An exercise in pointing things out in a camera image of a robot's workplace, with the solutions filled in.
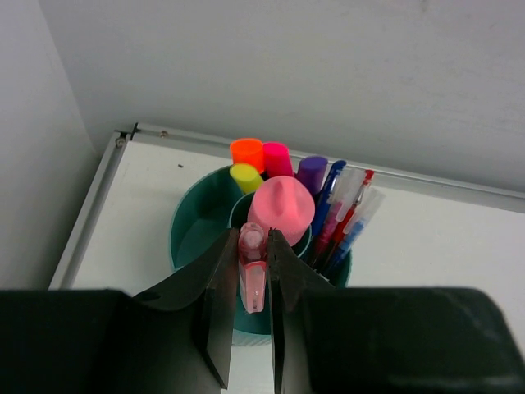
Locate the blue pen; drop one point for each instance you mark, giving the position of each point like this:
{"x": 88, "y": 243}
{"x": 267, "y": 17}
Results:
{"x": 323, "y": 205}
{"x": 345, "y": 238}

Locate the teal round desk organizer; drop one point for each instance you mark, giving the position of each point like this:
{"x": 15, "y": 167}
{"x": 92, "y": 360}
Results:
{"x": 212, "y": 205}

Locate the yellow highlighter black body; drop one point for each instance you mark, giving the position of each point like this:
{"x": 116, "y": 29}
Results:
{"x": 246, "y": 177}

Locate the red pen top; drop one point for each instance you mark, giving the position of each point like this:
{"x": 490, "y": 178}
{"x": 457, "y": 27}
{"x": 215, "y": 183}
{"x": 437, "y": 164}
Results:
{"x": 348, "y": 217}

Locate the orange highlighter black body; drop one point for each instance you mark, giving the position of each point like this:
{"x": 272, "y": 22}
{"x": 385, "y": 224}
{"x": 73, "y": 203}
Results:
{"x": 249, "y": 151}

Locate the pink correction tape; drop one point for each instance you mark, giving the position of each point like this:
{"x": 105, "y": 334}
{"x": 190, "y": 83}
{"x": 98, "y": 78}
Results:
{"x": 252, "y": 253}

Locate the pink highlighter black body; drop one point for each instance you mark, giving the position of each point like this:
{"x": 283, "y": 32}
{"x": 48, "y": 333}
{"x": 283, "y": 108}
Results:
{"x": 277, "y": 159}

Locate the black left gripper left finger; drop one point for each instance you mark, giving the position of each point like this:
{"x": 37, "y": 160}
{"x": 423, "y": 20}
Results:
{"x": 174, "y": 337}

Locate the purple highlighter black body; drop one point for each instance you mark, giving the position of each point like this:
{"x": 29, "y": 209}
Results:
{"x": 311, "y": 173}

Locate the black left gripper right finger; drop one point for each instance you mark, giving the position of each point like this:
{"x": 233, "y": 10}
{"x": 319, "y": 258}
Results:
{"x": 384, "y": 339}

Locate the red pen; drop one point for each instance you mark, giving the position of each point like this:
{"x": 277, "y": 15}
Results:
{"x": 348, "y": 217}
{"x": 346, "y": 191}

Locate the pink capped clear tube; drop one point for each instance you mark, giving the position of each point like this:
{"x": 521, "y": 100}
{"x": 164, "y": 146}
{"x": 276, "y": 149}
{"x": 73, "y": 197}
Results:
{"x": 285, "y": 204}

